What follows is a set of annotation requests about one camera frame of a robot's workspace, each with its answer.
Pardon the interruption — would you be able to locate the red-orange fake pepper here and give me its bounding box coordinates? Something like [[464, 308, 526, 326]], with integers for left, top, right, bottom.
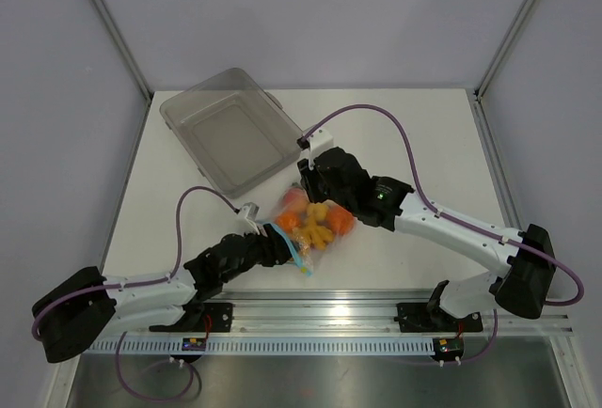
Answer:
[[325, 206, 355, 236]]

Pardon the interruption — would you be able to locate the aluminium frame post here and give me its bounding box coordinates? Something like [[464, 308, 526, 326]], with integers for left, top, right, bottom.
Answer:
[[88, 0, 154, 105], [474, 0, 540, 103]]

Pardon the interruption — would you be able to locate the pink fake peach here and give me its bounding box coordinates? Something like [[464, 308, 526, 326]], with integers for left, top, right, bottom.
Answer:
[[282, 187, 309, 212]]

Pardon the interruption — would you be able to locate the orange fake orange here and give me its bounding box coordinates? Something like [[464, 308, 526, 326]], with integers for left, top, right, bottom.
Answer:
[[275, 211, 303, 234]]

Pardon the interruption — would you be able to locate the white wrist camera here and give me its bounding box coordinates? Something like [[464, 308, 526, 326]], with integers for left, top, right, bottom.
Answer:
[[297, 129, 334, 164], [236, 202, 263, 234]]

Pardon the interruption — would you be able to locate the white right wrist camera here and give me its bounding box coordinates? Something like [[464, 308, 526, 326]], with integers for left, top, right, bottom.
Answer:
[[297, 129, 334, 164]]

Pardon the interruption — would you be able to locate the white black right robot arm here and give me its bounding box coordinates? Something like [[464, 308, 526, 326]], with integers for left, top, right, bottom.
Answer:
[[297, 147, 556, 331]]

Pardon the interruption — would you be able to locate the clear grey plastic container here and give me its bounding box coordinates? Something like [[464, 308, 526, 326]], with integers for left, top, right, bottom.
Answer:
[[160, 68, 302, 198]]

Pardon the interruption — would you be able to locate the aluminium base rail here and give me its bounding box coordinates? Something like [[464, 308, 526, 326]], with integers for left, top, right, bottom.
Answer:
[[93, 290, 573, 340]]

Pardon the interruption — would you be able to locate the right aluminium frame post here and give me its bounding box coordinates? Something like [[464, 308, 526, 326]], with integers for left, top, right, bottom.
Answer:
[[474, 0, 540, 103]]

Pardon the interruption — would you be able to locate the black mount plate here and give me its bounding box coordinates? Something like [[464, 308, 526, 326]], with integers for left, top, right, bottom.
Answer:
[[394, 302, 483, 334], [149, 302, 234, 334]]

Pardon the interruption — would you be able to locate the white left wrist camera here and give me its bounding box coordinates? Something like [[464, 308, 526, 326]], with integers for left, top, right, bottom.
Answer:
[[236, 202, 263, 234]]

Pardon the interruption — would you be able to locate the left aluminium frame post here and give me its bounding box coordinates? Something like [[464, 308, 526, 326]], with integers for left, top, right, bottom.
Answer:
[[88, 0, 154, 105]]

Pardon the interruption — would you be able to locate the black left mount plate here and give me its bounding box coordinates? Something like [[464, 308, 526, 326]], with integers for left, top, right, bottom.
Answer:
[[149, 302, 234, 334]]

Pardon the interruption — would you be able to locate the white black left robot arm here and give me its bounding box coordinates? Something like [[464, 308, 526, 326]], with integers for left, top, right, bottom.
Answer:
[[32, 226, 295, 364]]

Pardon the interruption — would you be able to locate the clear zip top bag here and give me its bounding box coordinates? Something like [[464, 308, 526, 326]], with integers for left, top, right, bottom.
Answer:
[[261, 183, 356, 275]]

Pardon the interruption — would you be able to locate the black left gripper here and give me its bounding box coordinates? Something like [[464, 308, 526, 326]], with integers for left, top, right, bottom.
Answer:
[[221, 224, 301, 284]]

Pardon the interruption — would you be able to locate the yellow-orange fake pretzel cluster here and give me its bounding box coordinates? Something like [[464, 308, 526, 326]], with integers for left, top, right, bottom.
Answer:
[[293, 203, 335, 253]]

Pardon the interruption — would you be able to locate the black right mount plate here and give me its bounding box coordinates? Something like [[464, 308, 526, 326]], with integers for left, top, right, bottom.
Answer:
[[394, 302, 483, 334]]

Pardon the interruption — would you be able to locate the white slotted cable duct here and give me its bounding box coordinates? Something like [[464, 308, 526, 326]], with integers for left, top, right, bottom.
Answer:
[[87, 335, 435, 356]]

